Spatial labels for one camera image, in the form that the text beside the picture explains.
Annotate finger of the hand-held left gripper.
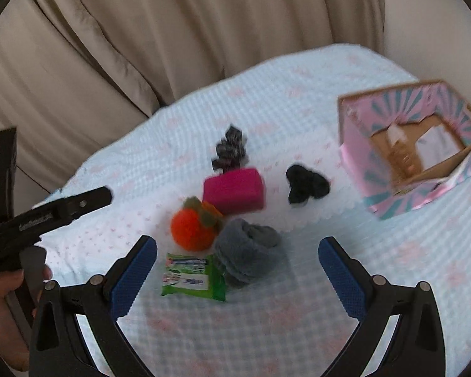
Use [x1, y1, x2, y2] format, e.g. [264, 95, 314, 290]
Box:
[33, 186, 113, 226]
[0, 128, 18, 224]

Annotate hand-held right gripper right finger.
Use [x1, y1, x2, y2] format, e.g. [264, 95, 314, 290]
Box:
[318, 236, 446, 377]

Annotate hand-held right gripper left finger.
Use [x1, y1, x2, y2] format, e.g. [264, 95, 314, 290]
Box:
[29, 236, 158, 377]

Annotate orange plush persimmon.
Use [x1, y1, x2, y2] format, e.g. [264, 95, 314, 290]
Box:
[170, 196, 224, 252]

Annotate grey fuzzy socks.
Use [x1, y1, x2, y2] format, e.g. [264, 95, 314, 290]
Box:
[214, 218, 283, 289]

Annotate pink and teal cardboard box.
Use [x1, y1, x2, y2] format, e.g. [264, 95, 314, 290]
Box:
[338, 80, 471, 221]

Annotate magenta fabric pouch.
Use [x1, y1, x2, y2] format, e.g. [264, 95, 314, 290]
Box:
[202, 167, 265, 216]

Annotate black white patterned scrunchie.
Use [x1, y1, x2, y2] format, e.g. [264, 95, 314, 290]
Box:
[211, 124, 249, 173]

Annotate person's left hand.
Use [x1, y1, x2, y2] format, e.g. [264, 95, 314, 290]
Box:
[0, 265, 52, 367]

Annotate blue checked flowered blanket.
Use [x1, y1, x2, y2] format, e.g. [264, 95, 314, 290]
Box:
[35, 43, 471, 377]

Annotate beige curtain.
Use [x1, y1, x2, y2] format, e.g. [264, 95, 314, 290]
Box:
[0, 0, 385, 195]

